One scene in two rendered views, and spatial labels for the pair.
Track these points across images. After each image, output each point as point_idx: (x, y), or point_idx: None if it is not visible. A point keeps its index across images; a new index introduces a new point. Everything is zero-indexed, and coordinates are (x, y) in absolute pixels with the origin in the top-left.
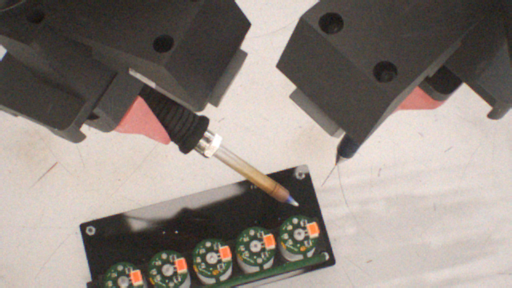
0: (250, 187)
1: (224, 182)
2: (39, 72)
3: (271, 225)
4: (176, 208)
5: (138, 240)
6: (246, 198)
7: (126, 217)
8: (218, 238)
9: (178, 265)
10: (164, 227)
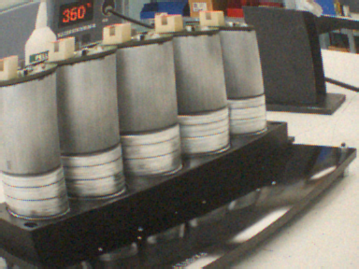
0: (205, 253)
1: (264, 264)
2: None
3: (106, 243)
4: (290, 195)
5: (293, 168)
6: (195, 245)
7: (329, 167)
8: (180, 212)
9: (170, 15)
10: (280, 184)
